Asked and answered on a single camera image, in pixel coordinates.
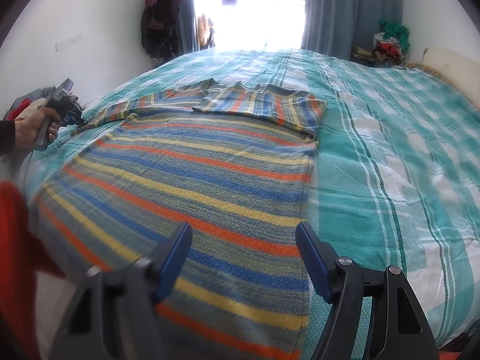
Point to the cream headboard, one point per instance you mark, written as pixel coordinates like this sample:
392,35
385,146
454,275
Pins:
450,62

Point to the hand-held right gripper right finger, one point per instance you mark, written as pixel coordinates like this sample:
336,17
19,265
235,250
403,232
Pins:
315,262

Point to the person's left hand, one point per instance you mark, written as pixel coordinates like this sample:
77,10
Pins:
30,129

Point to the blue-grey curtain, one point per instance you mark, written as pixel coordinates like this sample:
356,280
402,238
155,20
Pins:
186,18
345,11

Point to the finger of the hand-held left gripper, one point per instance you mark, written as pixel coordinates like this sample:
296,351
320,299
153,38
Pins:
75,121

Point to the dark hanging clothes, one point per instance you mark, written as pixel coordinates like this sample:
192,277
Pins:
161,18

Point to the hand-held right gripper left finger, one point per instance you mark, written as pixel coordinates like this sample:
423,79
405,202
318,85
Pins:
174,258

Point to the mixed clothes pile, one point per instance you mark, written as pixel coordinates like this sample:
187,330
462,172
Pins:
30,99

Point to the person's orange fleece clothing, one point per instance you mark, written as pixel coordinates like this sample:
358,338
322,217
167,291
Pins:
18,240

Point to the striped knit sweater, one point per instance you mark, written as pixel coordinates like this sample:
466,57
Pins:
210,180

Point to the yellow and black clothes heap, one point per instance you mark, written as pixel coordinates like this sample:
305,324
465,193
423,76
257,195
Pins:
206,32

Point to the bed with green plaid cover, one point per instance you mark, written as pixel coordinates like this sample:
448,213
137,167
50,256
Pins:
375,157

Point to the clothes pile with green cloth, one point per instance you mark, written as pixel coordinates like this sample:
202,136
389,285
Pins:
388,45

